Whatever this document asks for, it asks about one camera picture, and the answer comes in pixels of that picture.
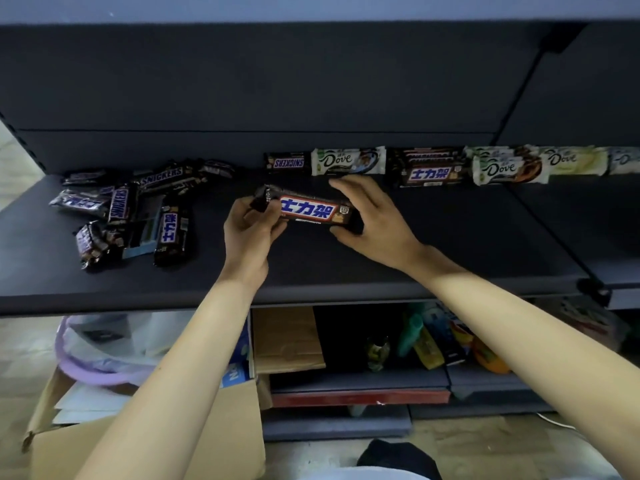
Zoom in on person's right hand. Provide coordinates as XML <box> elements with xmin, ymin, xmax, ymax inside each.
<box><xmin>328</xmin><ymin>174</ymin><xmax>431</xmax><ymax>273</ymax></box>

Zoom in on dark grey metal shelf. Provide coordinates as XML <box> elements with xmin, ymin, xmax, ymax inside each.
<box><xmin>0</xmin><ymin>0</ymin><xmax>640</xmax><ymax>443</ymax></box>

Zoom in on dark blue carton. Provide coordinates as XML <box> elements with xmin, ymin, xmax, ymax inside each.
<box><xmin>429</xmin><ymin>304</ymin><xmax>467</xmax><ymax>367</ymax></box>

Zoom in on clear plastic container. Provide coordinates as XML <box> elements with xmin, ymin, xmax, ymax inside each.
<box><xmin>537</xmin><ymin>296</ymin><xmax>632</xmax><ymax>353</ymax></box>

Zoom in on yellow plastic bottle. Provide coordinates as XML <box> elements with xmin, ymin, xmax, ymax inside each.
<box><xmin>412</xmin><ymin>327</ymin><xmax>447</xmax><ymax>371</ymax></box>

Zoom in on white cable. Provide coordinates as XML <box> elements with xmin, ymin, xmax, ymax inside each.
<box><xmin>536</xmin><ymin>411</ymin><xmax>577</xmax><ymax>431</ymax></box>

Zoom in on orange plastic tub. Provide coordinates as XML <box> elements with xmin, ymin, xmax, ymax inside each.
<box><xmin>472</xmin><ymin>337</ymin><xmax>511</xmax><ymax>375</ymax></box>

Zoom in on purple plastic basin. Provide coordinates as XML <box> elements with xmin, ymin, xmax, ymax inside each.
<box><xmin>53</xmin><ymin>315</ymin><xmax>157</xmax><ymax>389</ymax></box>

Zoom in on Dove bar yellow green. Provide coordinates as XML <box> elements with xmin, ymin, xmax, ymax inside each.
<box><xmin>539</xmin><ymin>145</ymin><xmax>611</xmax><ymax>177</ymax></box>

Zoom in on Dove bar blue white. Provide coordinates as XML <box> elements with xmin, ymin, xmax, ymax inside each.
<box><xmin>311</xmin><ymin>146</ymin><xmax>387</xmax><ymax>177</ymax></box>

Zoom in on teal plastic bottle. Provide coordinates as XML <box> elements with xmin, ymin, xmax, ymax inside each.
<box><xmin>397</xmin><ymin>312</ymin><xmax>425</xmax><ymax>359</ymax></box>

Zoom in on person's right forearm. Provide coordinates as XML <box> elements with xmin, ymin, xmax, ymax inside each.
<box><xmin>405</xmin><ymin>247</ymin><xmax>640</xmax><ymax>480</ymax></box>

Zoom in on blue printed package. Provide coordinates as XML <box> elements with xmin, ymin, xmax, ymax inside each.
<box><xmin>219</xmin><ymin>324</ymin><xmax>252</xmax><ymax>391</ymax></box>

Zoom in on clear plastic bag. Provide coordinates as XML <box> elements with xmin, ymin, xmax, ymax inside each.
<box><xmin>65</xmin><ymin>311</ymin><xmax>197</xmax><ymax>369</ymax></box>

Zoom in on pile of mixed chocolate bars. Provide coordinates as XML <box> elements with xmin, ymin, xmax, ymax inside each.
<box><xmin>49</xmin><ymin>158</ymin><xmax>239</xmax><ymax>271</ymax></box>

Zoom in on orange blue detergent bag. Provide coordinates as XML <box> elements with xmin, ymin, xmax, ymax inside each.
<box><xmin>449</xmin><ymin>322</ymin><xmax>477</xmax><ymax>357</ymax></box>

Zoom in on cardboard box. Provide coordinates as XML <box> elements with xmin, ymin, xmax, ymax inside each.
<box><xmin>22</xmin><ymin>314</ymin><xmax>267</xmax><ymax>480</ymax></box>

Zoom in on Dove bar pink blue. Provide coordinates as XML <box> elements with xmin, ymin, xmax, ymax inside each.
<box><xmin>607</xmin><ymin>147</ymin><xmax>640</xmax><ymax>176</ymax></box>

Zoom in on short brown chocolate bar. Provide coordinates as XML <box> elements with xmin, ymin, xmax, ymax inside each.
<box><xmin>263</xmin><ymin>151</ymin><xmax>313</xmax><ymax>176</ymax></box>

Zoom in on person's left hand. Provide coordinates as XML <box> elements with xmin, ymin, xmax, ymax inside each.
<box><xmin>222</xmin><ymin>194</ymin><xmax>289</xmax><ymax>291</ymax></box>

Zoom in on person's black trousers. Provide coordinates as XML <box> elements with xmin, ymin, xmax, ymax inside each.
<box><xmin>356</xmin><ymin>439</ymin><xmax>444</xmax><ymax>480</ymax></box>

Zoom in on person's left forearm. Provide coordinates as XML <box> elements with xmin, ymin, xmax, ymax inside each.
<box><xmin>77</xmin><ymin>274</ymin><xmax>261</xmax><ymax>480</ymax></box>

